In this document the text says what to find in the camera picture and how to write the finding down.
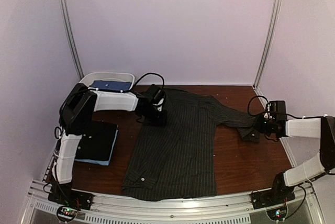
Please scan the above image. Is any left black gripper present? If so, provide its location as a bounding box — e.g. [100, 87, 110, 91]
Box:
[141, 107, 168, 127]

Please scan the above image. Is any dark pinstriped long sleeve shirt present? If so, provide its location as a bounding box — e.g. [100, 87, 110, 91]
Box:
[121, 89, 260, 201]

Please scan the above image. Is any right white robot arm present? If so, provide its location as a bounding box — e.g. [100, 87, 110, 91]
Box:
[250, 100, 334, 204]

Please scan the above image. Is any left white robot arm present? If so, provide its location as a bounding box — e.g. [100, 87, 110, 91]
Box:
[52, 83, 168, 184]

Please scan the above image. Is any blue patterned shirt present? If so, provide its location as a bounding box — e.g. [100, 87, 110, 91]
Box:
[90, 80, 132, 93]

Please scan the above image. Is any folded black shirt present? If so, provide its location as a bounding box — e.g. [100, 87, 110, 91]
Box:
[73, 120, 118, 162]

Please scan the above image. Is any white plastic basin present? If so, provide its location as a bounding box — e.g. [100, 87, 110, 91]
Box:
[79, 72, 135, 92]

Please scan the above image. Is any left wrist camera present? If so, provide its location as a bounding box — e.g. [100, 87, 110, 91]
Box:
[153, 98, 165, 111]

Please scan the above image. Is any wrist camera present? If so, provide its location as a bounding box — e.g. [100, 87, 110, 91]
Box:
[153, 98, 165, 111]
[263, 102, 274, 119]

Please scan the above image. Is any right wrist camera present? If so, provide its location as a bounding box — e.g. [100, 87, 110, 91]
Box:
[263, 102, 274, 119]

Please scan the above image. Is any right black cable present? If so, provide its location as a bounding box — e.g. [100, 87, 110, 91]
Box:
[247, 95, 270, 117]

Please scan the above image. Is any black cable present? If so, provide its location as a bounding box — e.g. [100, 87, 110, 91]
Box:
[135, 72, 165, 91]
[247, 95, 270, 117]

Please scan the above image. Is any left black cable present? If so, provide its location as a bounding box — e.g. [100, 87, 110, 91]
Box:
[135, 72, 165, 91]

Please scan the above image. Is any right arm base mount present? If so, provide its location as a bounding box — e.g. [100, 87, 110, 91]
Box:
[250, 182, 295, 222]

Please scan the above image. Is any aluminium front rail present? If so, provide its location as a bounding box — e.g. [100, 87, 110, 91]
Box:
[21, 179, 321, 224]

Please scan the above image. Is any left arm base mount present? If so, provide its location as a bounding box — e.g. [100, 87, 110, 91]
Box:
[48, 182, 93, 223]

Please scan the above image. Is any right aluminium frame post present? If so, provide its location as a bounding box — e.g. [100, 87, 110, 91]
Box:
[253, 0, 282, 89]

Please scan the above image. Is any aluminium frame post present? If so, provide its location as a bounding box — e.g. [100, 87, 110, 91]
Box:
[59, 0, 84, 79]
[253, 0, 282, 89]

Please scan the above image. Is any left aluminium frame post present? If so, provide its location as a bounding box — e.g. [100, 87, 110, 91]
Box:
[59, 0, 84, 79]

